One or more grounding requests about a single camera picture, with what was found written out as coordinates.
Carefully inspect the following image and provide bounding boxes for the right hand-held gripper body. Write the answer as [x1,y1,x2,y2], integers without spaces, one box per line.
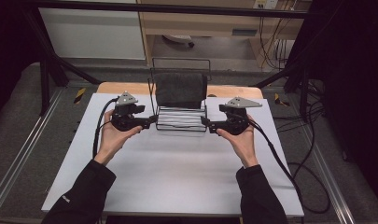
[218,96,263,136]

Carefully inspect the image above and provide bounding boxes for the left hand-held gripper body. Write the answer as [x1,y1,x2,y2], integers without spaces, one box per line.
[110,91,147,133]

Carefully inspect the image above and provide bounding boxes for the black wire rack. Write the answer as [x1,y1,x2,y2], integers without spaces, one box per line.
[147,57,213,133]

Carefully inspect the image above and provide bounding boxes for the dark grey towel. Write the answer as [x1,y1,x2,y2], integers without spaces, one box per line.
[153,72,209,110]

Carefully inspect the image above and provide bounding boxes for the person's right hand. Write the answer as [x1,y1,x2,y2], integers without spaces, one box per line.
[216,114,259,169]

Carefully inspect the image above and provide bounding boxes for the person's left hand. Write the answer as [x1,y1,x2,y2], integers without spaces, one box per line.
[93,108,144,167]

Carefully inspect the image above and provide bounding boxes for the wooden table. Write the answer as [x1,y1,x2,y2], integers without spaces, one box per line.
[95,81,265,100]

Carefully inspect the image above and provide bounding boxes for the yellow black tape marker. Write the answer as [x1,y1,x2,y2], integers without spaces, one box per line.
[73,87,87,105]
[273,92,290,107]

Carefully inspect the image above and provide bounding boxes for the black metal stand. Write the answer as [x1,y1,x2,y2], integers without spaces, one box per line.
[23,8,101,117]
[254,61,313,121]

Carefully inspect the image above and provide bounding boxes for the white chair base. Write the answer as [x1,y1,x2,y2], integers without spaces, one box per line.
[162,34,196,49]

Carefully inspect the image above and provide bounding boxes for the light wooden desk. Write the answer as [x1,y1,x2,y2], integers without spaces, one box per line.
[136,0,313,68]

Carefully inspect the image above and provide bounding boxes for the white power strip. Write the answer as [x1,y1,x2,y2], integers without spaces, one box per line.
[252,0,280,10]

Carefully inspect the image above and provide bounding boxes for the left hand-held gripper black cable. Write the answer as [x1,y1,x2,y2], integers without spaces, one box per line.
[91,97,119,160]

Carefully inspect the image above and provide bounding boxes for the hand-held gripper black cable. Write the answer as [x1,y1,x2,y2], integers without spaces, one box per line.
[91,97,119,160]
[245,119,304,217]

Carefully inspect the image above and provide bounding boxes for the right hand-held gripper black cable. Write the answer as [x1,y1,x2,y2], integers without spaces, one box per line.
[245,119,304,217]

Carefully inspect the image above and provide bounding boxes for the hanging black cables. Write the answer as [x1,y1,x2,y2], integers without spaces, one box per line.
[258,16,291,70]

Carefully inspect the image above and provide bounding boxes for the aluminium rail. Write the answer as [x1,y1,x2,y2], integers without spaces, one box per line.
[301,123,357,224]
[0,89,65,213]

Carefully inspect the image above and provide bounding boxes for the black floor cable loop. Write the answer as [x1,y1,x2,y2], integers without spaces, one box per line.
[287,161,331,215]

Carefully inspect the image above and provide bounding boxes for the black horizontal frame bar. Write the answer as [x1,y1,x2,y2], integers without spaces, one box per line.
[21,0,310,20]

